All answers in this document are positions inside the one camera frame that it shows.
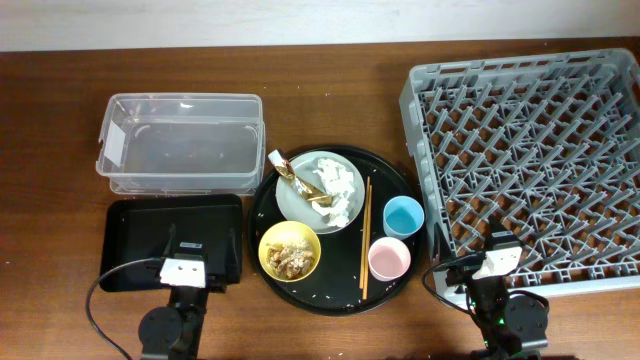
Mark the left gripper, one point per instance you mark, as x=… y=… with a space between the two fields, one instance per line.
x=217 y=283

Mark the clear plastic bin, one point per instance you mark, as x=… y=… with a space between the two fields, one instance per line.
x=183 y=143

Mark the round black serving tray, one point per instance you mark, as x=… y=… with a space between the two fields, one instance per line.
x=333 y=287

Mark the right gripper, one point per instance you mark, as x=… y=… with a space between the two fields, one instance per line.
x=440 y=249

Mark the gold foil wrapper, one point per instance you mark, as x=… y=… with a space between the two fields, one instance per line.
x=303 y=188

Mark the wooden chopstick left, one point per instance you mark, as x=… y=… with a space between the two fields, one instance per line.
x=364 y=235

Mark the grey dishwasher rack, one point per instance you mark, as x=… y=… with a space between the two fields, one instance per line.
x=549 y=144

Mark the pink cup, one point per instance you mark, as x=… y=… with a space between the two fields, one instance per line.
x=389 y=259

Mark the white napkin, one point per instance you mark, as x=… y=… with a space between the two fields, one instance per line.
x=338 y=182

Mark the black rectangular tray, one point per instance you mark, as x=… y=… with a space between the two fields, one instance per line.
x=137 y=232

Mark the wooden chopstick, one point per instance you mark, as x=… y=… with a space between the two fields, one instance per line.
x=364 y=235
x=367 y=233

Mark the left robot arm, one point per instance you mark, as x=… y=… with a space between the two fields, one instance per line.
x=174 y=331

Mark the food scraps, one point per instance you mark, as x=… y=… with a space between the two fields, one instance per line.
x=290 y=261

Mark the yellow bowl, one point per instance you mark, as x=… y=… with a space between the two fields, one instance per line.
x=288 y=232

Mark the wooden chopstick right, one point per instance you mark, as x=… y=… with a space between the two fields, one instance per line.
x=367 y=233

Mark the blue cup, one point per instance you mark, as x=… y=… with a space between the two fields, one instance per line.
x=403 y=216

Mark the grey plate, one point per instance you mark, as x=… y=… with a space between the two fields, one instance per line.
x=294 y=208

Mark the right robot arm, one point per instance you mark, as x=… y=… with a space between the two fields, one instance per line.
x=512 y=323

